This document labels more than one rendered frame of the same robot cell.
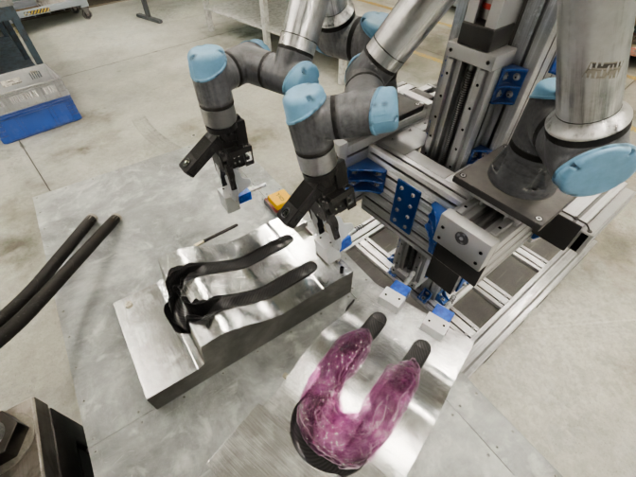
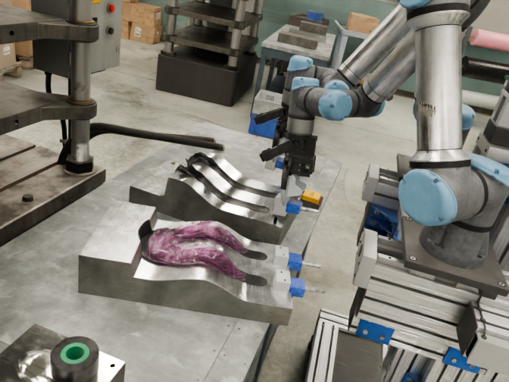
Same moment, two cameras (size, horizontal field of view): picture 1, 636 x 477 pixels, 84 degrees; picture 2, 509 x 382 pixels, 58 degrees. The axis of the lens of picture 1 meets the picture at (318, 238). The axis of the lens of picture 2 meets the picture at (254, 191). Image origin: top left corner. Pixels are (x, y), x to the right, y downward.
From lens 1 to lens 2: 0.93 m
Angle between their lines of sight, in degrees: 43
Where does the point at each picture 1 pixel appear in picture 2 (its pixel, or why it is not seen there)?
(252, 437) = (136, 209)
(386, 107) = (329, 97)
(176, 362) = (156, 187)
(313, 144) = (294, 108)
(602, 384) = not seen: outside the picture
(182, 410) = not seen: hidden behind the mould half
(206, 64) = (295, 62)
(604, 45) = (423, 90)
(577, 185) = (407, 201)
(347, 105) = (316, 91)
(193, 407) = not seen: hidden behind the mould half
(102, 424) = (108, 189)
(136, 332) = (160, 170)
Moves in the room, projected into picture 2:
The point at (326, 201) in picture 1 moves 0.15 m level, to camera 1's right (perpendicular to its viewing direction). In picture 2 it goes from (290, 157) to (327, 181)
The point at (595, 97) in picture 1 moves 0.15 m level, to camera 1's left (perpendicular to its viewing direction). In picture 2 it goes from (422, 128) to (366, 102)
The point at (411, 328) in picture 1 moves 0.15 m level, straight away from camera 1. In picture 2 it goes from (269, 273) to (324, 276)
